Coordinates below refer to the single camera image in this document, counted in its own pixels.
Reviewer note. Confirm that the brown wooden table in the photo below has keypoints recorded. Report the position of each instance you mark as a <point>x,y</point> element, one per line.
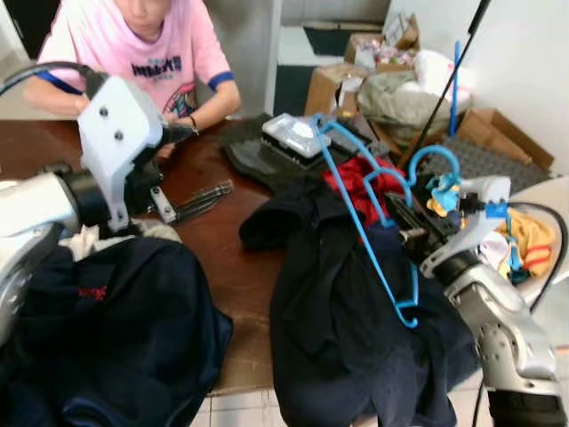
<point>222,258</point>

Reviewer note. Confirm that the flat open cardboard box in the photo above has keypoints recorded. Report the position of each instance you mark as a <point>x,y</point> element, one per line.
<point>498,133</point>

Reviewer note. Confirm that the black doormat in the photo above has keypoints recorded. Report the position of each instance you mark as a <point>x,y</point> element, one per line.
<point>338,40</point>

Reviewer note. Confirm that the white plastic bag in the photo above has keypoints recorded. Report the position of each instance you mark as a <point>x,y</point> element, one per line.
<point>440,71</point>

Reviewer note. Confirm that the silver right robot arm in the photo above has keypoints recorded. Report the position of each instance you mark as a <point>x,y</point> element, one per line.
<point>507,329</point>

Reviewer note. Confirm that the black flat tray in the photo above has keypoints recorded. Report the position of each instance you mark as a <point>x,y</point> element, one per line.
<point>253,160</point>

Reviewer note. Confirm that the white grey clothes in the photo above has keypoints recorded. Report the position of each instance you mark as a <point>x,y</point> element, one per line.
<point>98,240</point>

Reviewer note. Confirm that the black pole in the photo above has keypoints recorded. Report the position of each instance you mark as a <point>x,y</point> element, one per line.
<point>480,16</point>

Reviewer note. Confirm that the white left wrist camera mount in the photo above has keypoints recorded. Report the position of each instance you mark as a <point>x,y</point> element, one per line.
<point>120,124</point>

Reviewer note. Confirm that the person in pink shirt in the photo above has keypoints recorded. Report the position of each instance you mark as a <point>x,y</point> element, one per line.
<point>107,44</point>

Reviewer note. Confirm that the person's left hand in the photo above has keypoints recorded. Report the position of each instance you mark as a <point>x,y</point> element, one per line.
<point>175,116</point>

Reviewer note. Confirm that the person's right forearm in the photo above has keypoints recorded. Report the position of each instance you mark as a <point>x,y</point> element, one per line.
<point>53,98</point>

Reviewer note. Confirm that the white chair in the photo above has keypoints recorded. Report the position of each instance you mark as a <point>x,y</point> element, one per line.
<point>551,191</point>

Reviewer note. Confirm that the navy polo with red logo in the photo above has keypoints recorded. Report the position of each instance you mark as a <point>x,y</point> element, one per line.
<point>116,338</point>

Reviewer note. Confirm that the clear plastic box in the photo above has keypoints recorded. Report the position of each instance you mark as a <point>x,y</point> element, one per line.
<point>293,133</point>

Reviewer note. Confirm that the plain cardboard box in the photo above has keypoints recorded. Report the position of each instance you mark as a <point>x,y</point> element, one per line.
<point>324,89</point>

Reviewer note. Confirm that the person's left forearm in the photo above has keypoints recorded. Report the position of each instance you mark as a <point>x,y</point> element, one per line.
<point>218,105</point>

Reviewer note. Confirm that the yellow orange garment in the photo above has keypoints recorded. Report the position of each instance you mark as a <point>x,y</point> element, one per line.
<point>538,253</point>

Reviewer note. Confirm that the red cloth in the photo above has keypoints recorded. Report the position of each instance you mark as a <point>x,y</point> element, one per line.
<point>351,182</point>

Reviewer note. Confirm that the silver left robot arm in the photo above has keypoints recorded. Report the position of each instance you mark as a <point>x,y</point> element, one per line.
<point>36,209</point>

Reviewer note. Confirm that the olive fabric bag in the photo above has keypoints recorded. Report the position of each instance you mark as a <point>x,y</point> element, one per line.
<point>400,102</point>

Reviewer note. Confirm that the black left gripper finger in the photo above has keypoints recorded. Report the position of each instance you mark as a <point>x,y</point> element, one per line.
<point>204,200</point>
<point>178,134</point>

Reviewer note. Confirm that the blue stick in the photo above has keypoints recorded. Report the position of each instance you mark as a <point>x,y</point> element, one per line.
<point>456,89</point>

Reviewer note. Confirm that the blue plastic hanger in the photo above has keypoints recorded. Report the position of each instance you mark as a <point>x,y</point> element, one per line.
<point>360,222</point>

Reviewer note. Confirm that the black mesh mat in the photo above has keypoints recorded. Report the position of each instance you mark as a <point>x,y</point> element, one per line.
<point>480,165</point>

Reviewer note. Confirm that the open cardboard box with items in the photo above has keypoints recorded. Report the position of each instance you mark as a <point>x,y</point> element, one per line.
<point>364,49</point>

